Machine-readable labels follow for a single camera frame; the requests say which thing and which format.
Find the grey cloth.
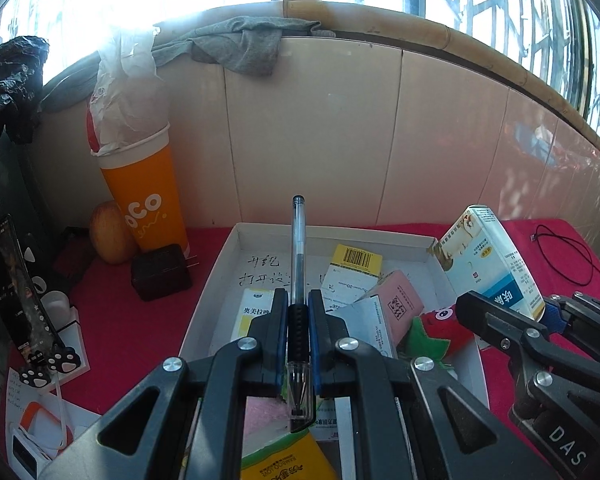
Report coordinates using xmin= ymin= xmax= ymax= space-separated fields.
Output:
xmin=150 ymin=16 xmax=338 ymax=77

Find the black charger plug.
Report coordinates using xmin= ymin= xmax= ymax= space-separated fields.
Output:
xmin=131 ymin=244 xmax=200 ymax=302

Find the tan window ledge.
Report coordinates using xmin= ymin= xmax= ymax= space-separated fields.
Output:
xmin=40 ymin=0 xmax=600 ymax=171

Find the orange paper cup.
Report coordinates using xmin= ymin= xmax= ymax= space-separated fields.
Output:
xmin=87 ymin=120 xmax=190 ymax=253

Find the yellow box green edge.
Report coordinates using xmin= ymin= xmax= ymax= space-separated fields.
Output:
xmin=240 ymin=430 xmax=338 ymax=480

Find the black plastic bag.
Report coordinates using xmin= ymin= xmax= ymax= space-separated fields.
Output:
xmin=0 ymin=35 xmax=51 ymax=146

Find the light blue white medicine box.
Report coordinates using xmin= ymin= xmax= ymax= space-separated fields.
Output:
xmin=437 ymin=205 xmax=545 ymax=321

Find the yellow white barcode box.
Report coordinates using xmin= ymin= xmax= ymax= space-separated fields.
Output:
xmin=320 ymin=244 xmax=384 ymax=306

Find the white orange power bank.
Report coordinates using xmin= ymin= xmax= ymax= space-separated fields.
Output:
xmin=7 ymin=400 xmax=76 ymax=478

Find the black usb cable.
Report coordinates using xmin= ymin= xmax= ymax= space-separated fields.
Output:
xmin=529 ymin=224 xmax=595 ymax=286

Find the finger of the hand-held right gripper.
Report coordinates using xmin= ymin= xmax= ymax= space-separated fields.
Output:
xmin=539 ymin=291 xmax=600 ymax=388
xmin=454 ymin=291 xmax=556 ymax=396

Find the white blue yellow medicine box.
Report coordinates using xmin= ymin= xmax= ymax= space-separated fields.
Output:
xmin=232 ymin=287 xmax=277 ymax=348

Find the white paper note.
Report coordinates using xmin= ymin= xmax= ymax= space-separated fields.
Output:
xmin=5 ymin=367 xmax=101 ymax=461

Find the red plush toy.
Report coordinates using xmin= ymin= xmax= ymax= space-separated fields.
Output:
xmin=400 ymin=304 xmax=478 ymax=366

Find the pink paper packet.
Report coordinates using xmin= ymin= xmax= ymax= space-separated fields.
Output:
xmin=244 ymin=396 xmax=292 ymax=453

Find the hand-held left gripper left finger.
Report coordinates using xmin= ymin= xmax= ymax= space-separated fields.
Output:
xmin=37 ymin=287 xmax=288 ymax=480

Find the white cardboard box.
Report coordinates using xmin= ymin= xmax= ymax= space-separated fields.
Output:
xmin=179 ymin=221 xmax=491 ymax=411

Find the pink box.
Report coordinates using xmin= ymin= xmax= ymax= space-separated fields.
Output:
xmin=367 ymin=269 xmax=426 ymax=343

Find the white paw phone stand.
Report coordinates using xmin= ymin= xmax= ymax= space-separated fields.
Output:
xmin=17 ymin=247 xmax=91 ymax=391

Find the clear black gel pen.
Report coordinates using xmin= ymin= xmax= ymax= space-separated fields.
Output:
xmin=282 ymin=195 xmax=316 ymax=433

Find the crumpled white plastic bag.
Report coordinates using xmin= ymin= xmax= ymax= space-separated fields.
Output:
xmin=86 ymin=25 xmax=171 ymax=156

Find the yellow red apple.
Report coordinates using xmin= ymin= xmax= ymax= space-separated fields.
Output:
xmin=90 ymin=201 xmax=138 ymax=265

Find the black smartphone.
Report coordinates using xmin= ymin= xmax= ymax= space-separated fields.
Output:
xmin=0 ymin=214 xmax=56 ymax=361

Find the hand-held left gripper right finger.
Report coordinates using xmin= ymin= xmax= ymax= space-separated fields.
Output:
xmin=307 ymin=290 xmax=561 ymax=480

